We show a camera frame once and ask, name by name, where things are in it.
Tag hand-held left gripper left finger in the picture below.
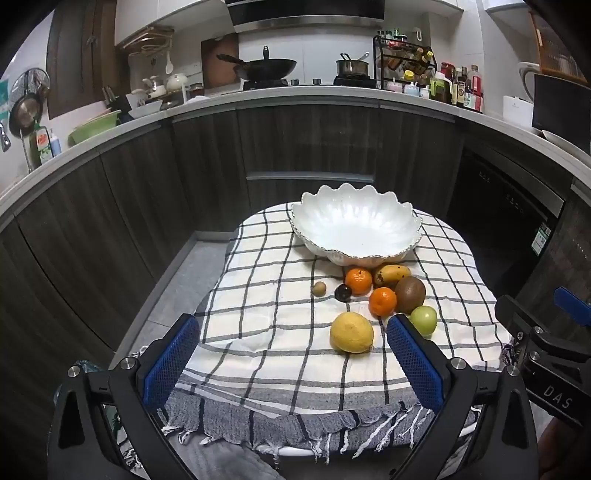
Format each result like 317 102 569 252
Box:
46 313 201 480

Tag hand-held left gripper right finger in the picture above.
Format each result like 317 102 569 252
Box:
386 313 541 480

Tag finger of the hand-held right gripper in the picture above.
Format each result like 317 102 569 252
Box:
554 286 591 329
495 294 555 352

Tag green round fruit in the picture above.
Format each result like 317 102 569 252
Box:
410 305 438 336

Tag yellow lemon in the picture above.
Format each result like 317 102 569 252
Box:
329 312 375 354

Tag orange mandarin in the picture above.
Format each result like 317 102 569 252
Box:
368 287 398 317
344 268 373 296

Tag brown kiwi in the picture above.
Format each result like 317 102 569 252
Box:
394 276 426 315

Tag white scalloped bowl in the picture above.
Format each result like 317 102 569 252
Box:
290 183 423 267

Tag yellow mango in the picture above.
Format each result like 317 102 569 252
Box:
373 264 411 287

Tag built-in black dishwasher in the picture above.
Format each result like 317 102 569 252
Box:
445 148 566 287

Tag black white checked tablecloth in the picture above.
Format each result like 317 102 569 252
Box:
159 203 513 464

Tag dark wood kitchen cabinets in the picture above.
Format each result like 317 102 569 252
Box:
0 99 591 480

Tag black appliance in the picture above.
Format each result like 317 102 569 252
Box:
531 74 591 153

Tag white box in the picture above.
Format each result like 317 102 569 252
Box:
501 95 535 129

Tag row of condiment bottles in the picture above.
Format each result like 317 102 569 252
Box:
429 61 485 114

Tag white kettle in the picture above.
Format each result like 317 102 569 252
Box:
517 61 541 100

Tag green plastic basin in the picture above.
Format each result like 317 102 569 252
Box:
68 110 122 146

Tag green dish soap bottle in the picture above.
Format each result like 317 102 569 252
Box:
33 121 54 166

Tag hanging frying pan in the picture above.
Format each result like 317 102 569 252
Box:
9 91 44 137

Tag white kitchen countertop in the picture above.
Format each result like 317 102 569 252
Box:
0 83 591 222

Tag brown cutting board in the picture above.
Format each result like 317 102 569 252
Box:
201 33 241 89

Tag steel saucepan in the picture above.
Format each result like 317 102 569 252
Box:
335 52 370 77

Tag black gas cooktop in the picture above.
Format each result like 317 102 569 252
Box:
240 76 377 90

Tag black wok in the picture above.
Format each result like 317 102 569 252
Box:
217 45 297 80

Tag dark wooden door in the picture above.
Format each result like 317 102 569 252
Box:
46 0 116 120

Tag black range hood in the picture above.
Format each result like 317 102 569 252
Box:
225 0 386 33

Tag wooden wall cabinet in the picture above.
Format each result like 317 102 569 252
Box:
526 9 578 75

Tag black wire spice rack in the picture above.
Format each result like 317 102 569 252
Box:
373 28 437 90

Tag wooden wall rack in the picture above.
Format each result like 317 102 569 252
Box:
121 27 175 58

